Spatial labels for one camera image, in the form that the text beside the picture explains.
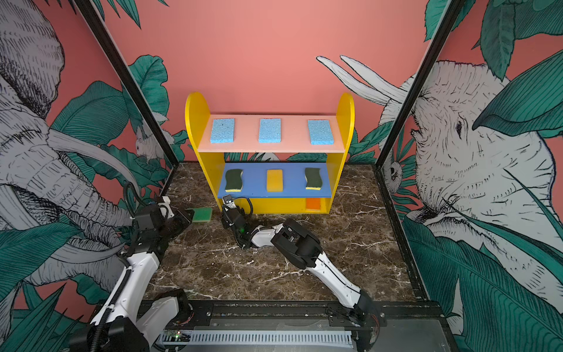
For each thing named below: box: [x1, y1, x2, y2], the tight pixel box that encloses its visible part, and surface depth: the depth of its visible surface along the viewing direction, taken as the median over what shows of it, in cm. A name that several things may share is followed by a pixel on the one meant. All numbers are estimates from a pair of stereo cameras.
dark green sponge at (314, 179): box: [304, 167, 323, 191], surface depth 97 cm
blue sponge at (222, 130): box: [210, 118, 235, 144], surface depth 75 cm
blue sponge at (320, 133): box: [307, 119, 335, 146], surface depth 75 cm
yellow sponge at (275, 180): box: [266, 168, 284, 193], surface depth 95 cm
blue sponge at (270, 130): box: [258, 118, 282, 143], surface depth 75 cm
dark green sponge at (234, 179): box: [225, 168, 244, 193], surface depth 95 cm
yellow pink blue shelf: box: [184, 91, 355, 215], surface depth 79 cm
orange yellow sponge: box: [305, 198, 322, 212], surface depth 103 cm
